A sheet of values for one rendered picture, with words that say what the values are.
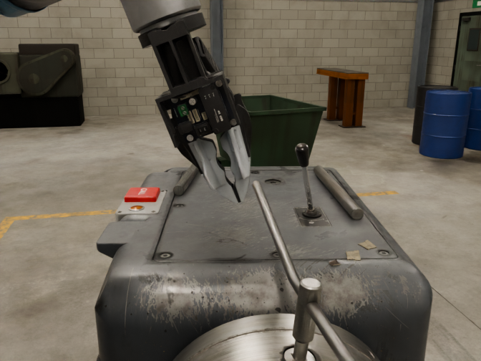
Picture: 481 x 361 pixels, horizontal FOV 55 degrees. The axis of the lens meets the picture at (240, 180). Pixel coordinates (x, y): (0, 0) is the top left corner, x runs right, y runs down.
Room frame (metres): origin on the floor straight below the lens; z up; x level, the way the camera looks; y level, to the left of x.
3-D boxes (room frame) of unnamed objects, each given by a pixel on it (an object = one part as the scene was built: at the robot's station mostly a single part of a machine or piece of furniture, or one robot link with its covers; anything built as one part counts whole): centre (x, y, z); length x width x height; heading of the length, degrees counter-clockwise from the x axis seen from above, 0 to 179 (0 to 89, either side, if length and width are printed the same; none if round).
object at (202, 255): (0.81, -0.02, 1.06); 0.59 x 0.48 x 0.39; 1
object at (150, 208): (0.82, 0.19, 1.23); 0.13 x 0.08 x 0.05; 1
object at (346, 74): (9.24, -1.98, 0.50); 1.61 x 0.44 x 1.00; 11
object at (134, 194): (0.85, 0.19, 1.26); 0.06 x 0.06 x 0.02; 1
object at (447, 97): (6.36, -2.86, 0.44); 0.59 x 0.59 x 0.88
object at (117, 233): (0.68, 0.18, 1.24); 0.09 x 0.08 x 0.03; 1
